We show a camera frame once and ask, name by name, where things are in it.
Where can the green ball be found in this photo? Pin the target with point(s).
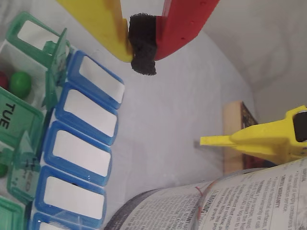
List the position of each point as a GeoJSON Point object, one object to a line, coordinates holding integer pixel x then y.
{"type": "Point", "coordinates": [20, 84]}

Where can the yellow spring clamp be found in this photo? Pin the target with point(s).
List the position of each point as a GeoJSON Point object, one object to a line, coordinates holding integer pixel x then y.
{"type": "Point", "coordinates": [263, 136]}

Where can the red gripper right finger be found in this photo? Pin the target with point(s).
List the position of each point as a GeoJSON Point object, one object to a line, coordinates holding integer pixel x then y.
{"type": "Point", "coordinates": [184, 21]}

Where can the wooden block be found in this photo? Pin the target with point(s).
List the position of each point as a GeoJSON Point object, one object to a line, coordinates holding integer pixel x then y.
{"type": "Point", "coordinates": [231, 115]}

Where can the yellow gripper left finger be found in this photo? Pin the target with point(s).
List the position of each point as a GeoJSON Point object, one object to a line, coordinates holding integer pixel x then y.
{"type": "Point", "coordinates": [96, 21]}

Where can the white weekly pill organizer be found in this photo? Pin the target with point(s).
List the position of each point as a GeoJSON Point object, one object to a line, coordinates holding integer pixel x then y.
{"type": "Point", "coordinates": [84, 112]}

